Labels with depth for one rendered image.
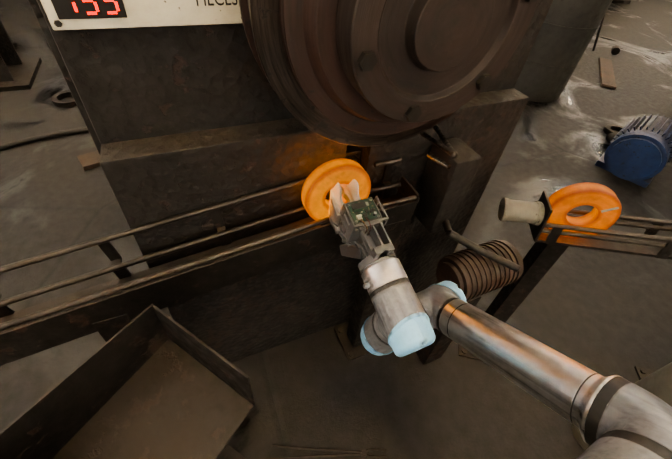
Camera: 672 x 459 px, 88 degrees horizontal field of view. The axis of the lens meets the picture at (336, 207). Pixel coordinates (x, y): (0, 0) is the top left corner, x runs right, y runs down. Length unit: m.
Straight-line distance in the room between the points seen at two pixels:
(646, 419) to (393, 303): 0.32
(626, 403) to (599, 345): 1.22
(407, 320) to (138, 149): 0.53
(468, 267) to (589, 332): 0.90
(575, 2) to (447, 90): 2.72
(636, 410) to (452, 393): 0.89
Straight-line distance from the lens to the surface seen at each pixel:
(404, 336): 0.59
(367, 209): 0.64
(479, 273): 1.00
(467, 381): 1.44
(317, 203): 0.73
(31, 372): 1.59
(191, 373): 0.70
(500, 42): 0.60
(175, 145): 0.69
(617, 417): 0.57
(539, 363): 0.62
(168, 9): 0.62
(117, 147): 0.71
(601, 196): 0.98
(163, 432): 0.69
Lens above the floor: 1.24
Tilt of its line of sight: 43 degrees down
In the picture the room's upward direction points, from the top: 6 degrees clockwise
